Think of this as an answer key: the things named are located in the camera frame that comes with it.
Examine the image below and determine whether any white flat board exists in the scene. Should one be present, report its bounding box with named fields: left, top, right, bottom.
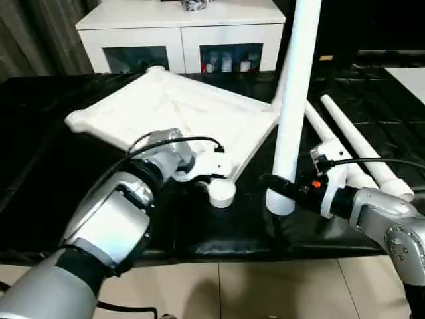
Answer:
left=384, top=67, right=425, bottom=107

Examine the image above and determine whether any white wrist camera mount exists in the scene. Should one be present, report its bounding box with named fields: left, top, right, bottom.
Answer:
left=310, top=139, right=349, bottom=219
left=174, top=142, right=235, bottom=183

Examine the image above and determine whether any black side table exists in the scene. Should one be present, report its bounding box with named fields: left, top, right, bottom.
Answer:
left=355, top=49, right=425, bottom=69

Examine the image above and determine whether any white cabinet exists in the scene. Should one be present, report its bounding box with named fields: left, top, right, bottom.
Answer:
left=75, top=0, right=286, bottom=74

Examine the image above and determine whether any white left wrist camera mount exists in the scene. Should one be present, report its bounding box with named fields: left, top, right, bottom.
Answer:
left=174, top=142, right=235, bottom=183

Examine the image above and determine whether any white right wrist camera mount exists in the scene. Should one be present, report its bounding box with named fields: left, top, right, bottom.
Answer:
left=310, top=139, right=349, bottom=219

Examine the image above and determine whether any grey curtain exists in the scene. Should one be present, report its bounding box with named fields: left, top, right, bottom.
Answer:
left=0, top=0, right=96, bottom=79

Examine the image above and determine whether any dark patterned ornament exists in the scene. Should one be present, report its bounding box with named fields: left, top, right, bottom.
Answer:
left=181, top=0, right=209, bottom=11

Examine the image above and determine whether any black mat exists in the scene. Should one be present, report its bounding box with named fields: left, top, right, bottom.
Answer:
left=0, top=71, right=425, bottom=266

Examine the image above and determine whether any white plastic table leg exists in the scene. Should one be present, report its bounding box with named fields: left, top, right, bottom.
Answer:
left=304, top=101, right=378, bottom=192
left=265, top=0, right=323, bottom=217
left=270, top=62, right=293, bottom=116
left=321, top=94, right=415, bottom=203

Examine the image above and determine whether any white plastic table top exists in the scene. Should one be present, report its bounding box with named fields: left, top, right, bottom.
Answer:
left=64, top=66, right=280, bottom=209

